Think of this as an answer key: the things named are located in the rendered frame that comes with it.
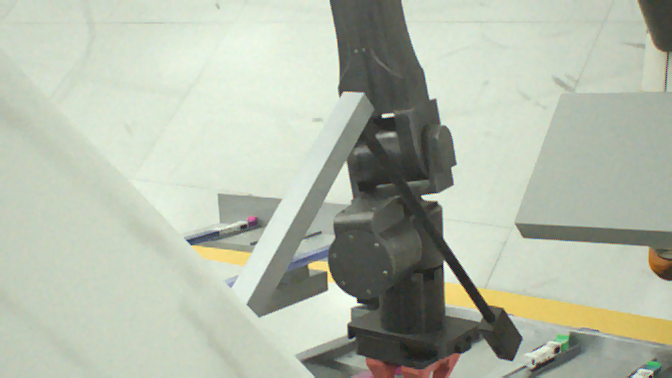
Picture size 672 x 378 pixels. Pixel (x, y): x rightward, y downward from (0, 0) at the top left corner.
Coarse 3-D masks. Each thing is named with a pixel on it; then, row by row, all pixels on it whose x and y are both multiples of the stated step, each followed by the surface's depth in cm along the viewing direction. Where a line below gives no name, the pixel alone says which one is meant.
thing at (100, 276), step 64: (0, 64) 17; (0, 128) 17; (64, 128) 18; (0, 192) 17; (64, 192) 18; (128, 192) 19; (0, 256) 17; (64, 256) 18; (128, 256) 19; (192, 256) 20; (0, 320) 17; (64, 320) 18; (128, 320) 19; (192, 320) 21; (256, 320) 22
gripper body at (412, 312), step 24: (408, 288) 93; (432, 288) 93; (384, 312) 95; (408, 312) 93; (432, 312) 93; (384, 336) 94; (408, 336) 93; (432, 336) 93; (456, 336) 92; (480, 336) 95
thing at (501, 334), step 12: (504, 312) 81; (480, 324) 80; (492, 324) 80; (504, 324) 81; (492, 336) 80; (504, 336) 81; (516, 336) 82; (492, 348) 82; (504, 348) 81; (516, 348) 82
